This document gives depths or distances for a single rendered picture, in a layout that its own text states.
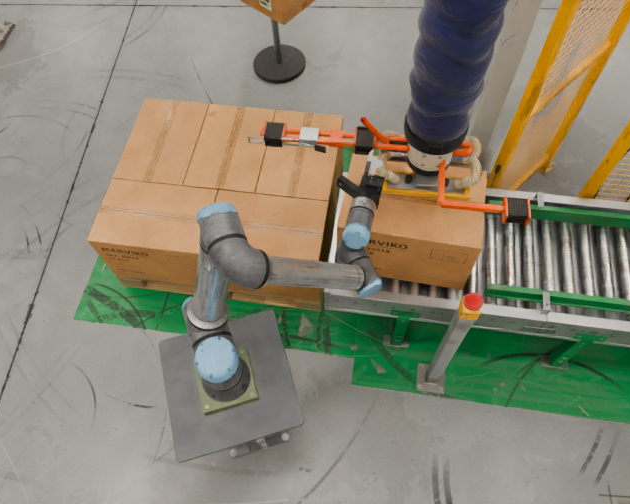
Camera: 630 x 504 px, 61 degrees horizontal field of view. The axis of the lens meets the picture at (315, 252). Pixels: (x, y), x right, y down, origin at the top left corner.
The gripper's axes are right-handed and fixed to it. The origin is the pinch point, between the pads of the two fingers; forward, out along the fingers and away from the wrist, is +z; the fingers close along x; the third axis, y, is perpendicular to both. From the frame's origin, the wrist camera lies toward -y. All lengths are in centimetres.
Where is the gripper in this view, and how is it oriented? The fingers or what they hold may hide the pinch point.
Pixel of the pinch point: (368, 162)
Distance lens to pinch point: 204.9
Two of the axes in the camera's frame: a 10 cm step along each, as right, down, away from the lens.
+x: 0.7, -5.5, -8.3
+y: 9.7, 2.3, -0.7
